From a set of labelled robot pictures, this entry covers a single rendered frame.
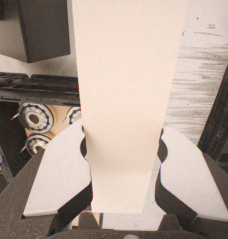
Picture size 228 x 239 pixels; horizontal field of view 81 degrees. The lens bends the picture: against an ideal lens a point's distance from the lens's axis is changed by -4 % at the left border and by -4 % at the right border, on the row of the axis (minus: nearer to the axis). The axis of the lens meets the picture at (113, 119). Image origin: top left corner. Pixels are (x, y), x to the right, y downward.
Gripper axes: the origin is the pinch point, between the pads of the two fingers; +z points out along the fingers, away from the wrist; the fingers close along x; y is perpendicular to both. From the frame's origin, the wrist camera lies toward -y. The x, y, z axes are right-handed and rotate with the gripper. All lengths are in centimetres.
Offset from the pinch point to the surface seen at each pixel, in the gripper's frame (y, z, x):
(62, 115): 13.3, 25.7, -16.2
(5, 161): 23.1, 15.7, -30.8
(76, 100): 4.4, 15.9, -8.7
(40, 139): 20.4, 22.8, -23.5
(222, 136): 47, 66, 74
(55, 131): 19.1, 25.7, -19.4
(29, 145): 22.9, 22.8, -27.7
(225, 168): 68, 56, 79
